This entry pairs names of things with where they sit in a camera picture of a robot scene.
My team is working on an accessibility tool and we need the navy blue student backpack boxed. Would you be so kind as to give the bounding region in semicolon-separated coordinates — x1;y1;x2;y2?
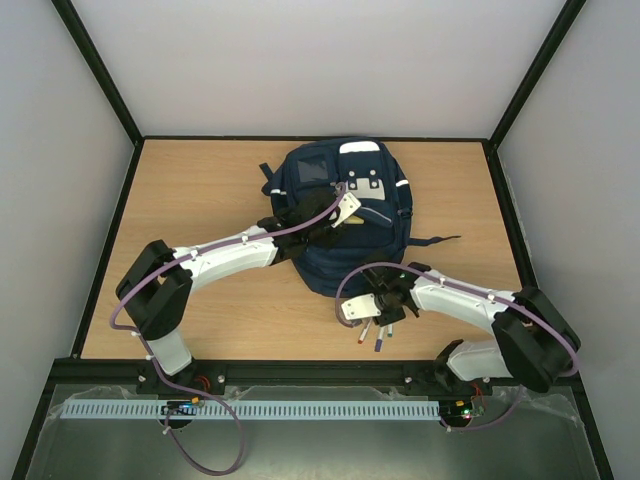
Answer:
260;137;445;297

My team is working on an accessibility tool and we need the yellow highlighter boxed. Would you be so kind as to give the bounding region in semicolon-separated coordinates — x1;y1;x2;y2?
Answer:
345;216;364;225

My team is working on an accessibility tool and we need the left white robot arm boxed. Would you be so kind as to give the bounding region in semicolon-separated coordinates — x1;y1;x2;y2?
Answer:
110;183;361;376

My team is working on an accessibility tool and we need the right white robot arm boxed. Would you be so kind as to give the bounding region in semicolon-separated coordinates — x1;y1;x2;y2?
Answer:
343;262;581;393

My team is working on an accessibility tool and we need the red marker pen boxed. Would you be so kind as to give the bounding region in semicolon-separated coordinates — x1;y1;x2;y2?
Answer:
357;323;371;344

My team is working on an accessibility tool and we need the purple marker pen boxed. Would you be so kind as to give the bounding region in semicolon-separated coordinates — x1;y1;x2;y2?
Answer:
374;327;386;353

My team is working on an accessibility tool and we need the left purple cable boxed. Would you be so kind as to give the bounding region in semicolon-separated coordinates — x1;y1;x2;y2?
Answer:
109;180;349;475

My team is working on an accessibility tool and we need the purple cable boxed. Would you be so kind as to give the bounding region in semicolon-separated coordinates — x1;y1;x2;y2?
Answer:
334;262;581;432
109;180;349;475

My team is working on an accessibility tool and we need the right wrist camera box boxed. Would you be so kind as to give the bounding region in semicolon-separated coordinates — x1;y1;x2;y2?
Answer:
340;294;381;321

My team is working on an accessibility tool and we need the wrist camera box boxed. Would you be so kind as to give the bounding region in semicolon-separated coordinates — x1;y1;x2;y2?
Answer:
340;294;381;321
332;193;361;228

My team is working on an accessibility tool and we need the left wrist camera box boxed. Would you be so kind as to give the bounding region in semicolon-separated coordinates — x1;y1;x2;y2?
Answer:
332;193;361;228

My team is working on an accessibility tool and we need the light blue cable duct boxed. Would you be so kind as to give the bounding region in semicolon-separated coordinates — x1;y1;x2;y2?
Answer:
60;399;440;421

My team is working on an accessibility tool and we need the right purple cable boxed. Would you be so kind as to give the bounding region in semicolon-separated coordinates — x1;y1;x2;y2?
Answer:
334;262;581;432

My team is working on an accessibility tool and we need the black aluminium frame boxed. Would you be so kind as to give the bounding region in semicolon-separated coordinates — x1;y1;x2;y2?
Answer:
13;0;585;479

